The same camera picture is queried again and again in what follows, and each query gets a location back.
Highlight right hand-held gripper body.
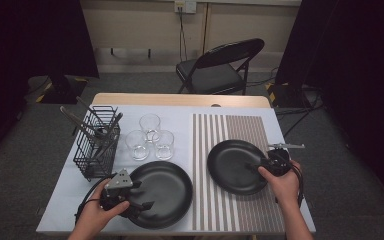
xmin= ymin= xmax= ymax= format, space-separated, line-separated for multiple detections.
xmin=260 ymin=142 xmax=306 ymax=178

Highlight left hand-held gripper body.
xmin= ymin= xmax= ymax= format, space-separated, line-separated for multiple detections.
xmin=99 ymin=168 xmax=138 ymax=214

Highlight black round plate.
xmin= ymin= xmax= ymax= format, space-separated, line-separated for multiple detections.
xmin=206 ymin=139 xmax=270 ymax=196
xmin=126 ymin=160 xmax=194 ymax=230

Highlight black wire cutlery basket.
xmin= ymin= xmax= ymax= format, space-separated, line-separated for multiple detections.
xmin=72 ymin=105 xmax=122 ymax=183

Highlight clear glass cup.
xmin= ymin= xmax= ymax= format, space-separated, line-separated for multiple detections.
xmin=138 ymin=113 xmax=162 ymax=143
xmin=125 ymin=129 xmax=151 ymax=162
xmin=152 ymin=129 xmax=175 ymax=160

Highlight person's right hand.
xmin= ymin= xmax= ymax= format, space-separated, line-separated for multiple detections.
xmin=258 ymin=160 xmax=302 ymax=208

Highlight person's left hand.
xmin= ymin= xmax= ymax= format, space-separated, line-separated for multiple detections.
xmin=76 ymin=179 xmax=131 ymax=234

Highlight striped woven placemat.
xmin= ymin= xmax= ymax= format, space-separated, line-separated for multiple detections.
xmin=192 ymin=113 xmax=286 ymax=233

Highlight metal cutlery piece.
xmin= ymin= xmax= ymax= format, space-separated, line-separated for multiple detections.
xmin=75 ymin=96 xmax=109 ymax=136
xmin=59 ymin=105 xmax=98 ymax=144
xmin=93 ymin=112 xmax=124 ymax=159

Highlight black stand base yellow stripes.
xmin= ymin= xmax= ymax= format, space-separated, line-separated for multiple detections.
xmin=265 ymin=81 xmax=313 ymax=109
xmin=36 ymin=73 xmax=89 ymax=105

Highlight black folding chair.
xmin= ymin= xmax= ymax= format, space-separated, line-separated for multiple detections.
xmin=175 ymin=38 xmax=266 ymax=97

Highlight black curtain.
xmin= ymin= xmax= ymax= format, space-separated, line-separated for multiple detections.
xmin=274 ymin=0 xmax=384 ymax=213
xmin=0 ymin=0 xmax=100 ymax=166

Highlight right hand-held gripper cable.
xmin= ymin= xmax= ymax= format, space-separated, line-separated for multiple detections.
xmin=291 ymin=164 xmax=305 ymax=208

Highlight hand-held gripper cable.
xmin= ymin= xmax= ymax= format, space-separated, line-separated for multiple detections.
xmin=74 ymin=173 xmax=118 ymax=225
xmin=291 ymin=164 xmax=305 ymax=208

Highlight left hand-held gripper cable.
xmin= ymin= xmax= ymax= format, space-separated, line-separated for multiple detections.
xmin=74 ymin=173 xmax=118 ymax=225

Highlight black floor cable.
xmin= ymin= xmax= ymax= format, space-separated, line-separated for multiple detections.
xmin=274 ymin=104 xmax=324 ymax=116
xmin=281 ymin=94 xmax=324 ymax=138

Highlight black socket cable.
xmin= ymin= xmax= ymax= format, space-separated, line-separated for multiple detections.
xmin=178 ymin=7 xmax=189 ymax=63

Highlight white wall socket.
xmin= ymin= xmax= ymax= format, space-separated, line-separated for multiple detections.
xmin=174 ymin=0 xmax=198 ymax=15

